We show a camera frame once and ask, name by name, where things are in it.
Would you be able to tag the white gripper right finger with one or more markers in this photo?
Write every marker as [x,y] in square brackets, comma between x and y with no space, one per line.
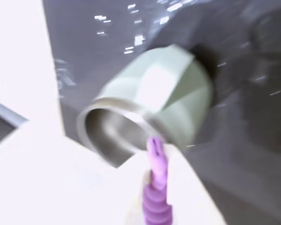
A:
[192,197]

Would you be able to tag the purple ribbed pen grip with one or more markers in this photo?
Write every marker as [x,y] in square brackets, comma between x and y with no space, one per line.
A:
[155,201]

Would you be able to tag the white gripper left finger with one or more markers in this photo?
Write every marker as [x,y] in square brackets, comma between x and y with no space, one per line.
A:
[61,182]

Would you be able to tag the sage green steel mug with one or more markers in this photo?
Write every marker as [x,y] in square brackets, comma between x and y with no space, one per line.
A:
[182,93]

